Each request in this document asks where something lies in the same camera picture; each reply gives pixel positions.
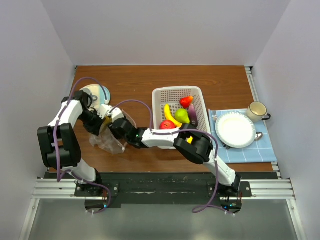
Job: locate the purple fake eggplant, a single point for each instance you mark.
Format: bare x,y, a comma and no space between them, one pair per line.
192,115

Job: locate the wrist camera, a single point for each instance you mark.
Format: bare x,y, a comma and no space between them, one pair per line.
104,111
115,114

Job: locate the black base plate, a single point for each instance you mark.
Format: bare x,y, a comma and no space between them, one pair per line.
165,189

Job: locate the yellow fake lemon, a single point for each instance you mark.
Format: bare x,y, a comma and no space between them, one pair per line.
190,139

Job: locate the grey mug on plate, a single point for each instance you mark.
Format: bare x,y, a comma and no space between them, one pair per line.
92,97

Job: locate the metal fork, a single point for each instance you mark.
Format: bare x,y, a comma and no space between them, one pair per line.
214,116

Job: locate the green fake pear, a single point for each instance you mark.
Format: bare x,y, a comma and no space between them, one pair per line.
181,115

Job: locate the aluminium frame rail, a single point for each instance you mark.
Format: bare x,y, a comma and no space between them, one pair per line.
55,213

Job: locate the red fake apple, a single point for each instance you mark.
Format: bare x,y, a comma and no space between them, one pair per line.
167,125

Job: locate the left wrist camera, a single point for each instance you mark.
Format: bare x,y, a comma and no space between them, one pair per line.
104,111

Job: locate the yellow fake banana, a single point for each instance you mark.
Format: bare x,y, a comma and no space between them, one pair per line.
107,121
168,116

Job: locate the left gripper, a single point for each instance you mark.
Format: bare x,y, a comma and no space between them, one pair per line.
94,129

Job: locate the red orange fake peach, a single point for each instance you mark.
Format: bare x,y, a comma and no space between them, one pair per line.
185,102

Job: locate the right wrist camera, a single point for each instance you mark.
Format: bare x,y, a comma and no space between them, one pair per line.
115,114

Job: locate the cream enamel mug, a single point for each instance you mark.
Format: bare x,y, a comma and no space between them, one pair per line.
257,111

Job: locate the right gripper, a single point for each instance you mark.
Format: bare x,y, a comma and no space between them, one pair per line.
117,134

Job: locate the cream and blue plate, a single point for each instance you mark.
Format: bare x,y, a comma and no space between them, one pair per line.
102,93

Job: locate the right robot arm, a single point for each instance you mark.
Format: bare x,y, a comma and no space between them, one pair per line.
197,146

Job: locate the clear zip top bag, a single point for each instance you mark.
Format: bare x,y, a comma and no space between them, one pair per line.
106,140

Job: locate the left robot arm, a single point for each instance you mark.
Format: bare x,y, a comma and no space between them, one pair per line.
60,148

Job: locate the white paper plate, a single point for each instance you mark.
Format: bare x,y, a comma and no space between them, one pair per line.
235,130

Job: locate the metal spoon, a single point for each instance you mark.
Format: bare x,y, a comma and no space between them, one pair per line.
258,136

